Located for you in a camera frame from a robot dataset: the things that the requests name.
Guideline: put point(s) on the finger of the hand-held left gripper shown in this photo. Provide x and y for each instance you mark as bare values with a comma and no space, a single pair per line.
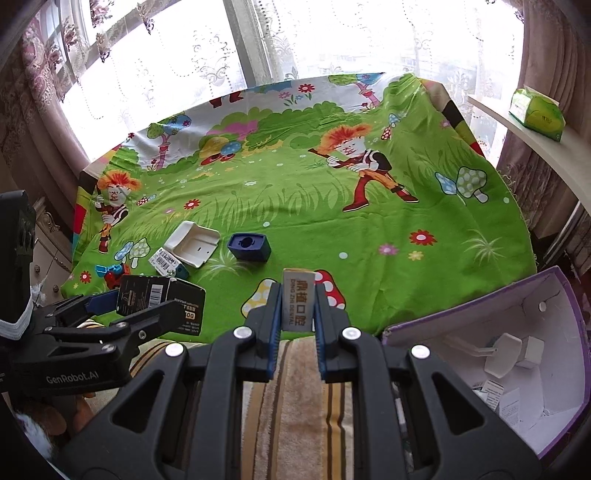
138,325
99,303

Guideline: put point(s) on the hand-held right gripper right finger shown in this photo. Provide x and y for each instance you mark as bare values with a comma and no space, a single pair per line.
319,318

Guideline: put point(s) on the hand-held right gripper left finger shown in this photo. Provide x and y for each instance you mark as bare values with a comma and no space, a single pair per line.
274,318

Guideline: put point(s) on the small white narrow carton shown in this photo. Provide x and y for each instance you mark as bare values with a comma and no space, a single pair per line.
299,300

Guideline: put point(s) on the black barcode carton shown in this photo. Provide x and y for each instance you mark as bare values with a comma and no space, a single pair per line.
178,297

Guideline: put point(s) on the purple cardboard storage box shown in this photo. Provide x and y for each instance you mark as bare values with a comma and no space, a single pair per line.
554,323

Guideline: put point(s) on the red and blue toy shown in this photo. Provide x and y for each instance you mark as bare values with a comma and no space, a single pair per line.
113,275

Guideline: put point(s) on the small white barcode packet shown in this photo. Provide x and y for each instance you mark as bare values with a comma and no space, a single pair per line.
166,263

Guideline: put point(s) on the white fuzzy sleeve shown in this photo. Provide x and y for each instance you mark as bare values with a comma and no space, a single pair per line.
30,431

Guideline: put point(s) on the small dark blue box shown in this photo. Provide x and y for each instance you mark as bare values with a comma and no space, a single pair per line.
249,248

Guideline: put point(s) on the white striped band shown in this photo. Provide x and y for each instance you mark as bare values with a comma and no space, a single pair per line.
14,321

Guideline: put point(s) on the cream carved dresser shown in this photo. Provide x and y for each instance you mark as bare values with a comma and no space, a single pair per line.
51,235

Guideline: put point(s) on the white plastic tray insert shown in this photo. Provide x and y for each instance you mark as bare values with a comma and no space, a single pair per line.
191,242

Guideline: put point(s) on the green cartoon printed bedsheet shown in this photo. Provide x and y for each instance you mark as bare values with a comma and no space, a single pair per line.
300,217

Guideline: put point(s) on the white labelled packet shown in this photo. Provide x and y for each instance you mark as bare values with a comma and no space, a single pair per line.
491,393
510,406

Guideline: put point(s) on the white hexagonal plastic part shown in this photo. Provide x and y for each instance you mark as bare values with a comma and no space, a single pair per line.
503,355

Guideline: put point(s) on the pink floral curtain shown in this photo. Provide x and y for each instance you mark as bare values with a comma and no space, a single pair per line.
27,101

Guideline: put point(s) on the small white cube box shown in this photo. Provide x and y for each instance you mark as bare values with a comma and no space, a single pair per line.
532,351

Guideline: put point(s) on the white lace curtain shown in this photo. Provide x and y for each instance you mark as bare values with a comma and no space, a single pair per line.
207,41

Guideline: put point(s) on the white curved shelf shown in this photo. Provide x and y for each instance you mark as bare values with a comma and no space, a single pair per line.
554,152

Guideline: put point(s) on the green tissue pack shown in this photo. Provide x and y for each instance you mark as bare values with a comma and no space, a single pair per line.
538,113

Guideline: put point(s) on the beige drape curtain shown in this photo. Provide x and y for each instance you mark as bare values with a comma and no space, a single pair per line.
549,55

